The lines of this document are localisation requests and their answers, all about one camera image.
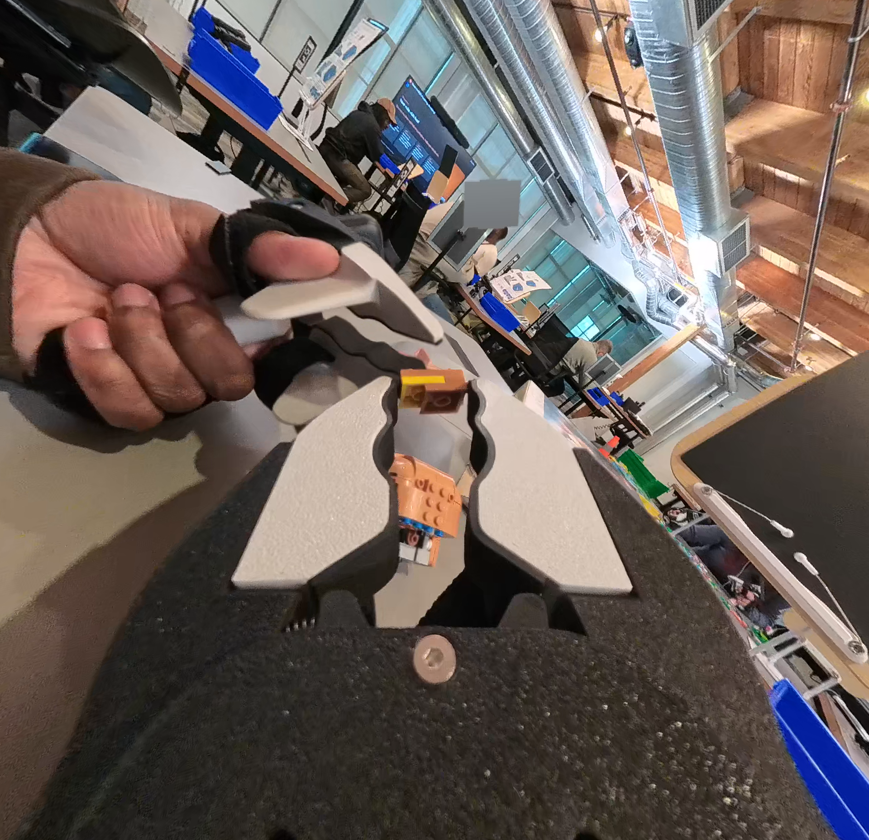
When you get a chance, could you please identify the black computer monitor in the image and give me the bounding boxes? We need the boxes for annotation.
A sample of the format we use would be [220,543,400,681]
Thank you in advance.
[378,76,472,165]

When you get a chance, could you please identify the person's left hand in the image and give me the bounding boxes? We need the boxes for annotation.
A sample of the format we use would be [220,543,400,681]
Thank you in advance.
[11,180,343,431]

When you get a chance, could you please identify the stack of blue bins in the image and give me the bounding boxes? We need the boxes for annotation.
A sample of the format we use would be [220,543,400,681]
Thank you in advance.
[185,9,286,131]

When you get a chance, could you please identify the white cable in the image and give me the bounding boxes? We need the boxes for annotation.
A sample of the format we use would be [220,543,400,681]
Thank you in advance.
[707,488,869,651]

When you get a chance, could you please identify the brown brick assembly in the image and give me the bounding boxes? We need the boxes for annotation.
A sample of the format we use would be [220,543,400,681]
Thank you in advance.
[387,452,467,569]

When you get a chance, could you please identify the grey desk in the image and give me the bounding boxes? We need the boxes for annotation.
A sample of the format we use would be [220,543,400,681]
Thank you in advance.
[0,87,571,787]

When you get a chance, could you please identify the black board with wooden edge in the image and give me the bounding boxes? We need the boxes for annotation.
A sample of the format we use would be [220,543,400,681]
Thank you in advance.
[673,352,869,667]

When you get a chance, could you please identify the black office chair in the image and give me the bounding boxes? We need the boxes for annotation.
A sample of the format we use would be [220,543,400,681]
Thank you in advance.
[0,0,184,115]

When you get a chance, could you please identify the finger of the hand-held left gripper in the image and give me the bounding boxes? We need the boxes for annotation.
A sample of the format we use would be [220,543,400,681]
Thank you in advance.
[238,277,384,323]
[340,243,446,347]

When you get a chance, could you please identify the blue plastic bin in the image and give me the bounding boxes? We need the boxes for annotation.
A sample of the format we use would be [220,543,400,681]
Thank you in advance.
[769,678,869,840]

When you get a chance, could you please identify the brown and yellow brick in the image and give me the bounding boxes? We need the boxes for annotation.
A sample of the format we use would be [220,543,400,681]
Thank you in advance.
[398,368,468,415]

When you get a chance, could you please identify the green plastic pack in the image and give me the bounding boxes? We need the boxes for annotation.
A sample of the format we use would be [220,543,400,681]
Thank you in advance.
[618,450,672,504]

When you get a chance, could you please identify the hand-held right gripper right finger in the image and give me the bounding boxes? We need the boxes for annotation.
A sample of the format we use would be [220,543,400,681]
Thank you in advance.
[465,379,635,597]

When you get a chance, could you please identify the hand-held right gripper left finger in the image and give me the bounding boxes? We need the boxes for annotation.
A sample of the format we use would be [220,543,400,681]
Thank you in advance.
[231,379,403,594]

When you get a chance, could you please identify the silver ventilation duct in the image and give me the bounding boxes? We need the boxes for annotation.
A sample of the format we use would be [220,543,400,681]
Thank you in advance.
[442,0,761,328]

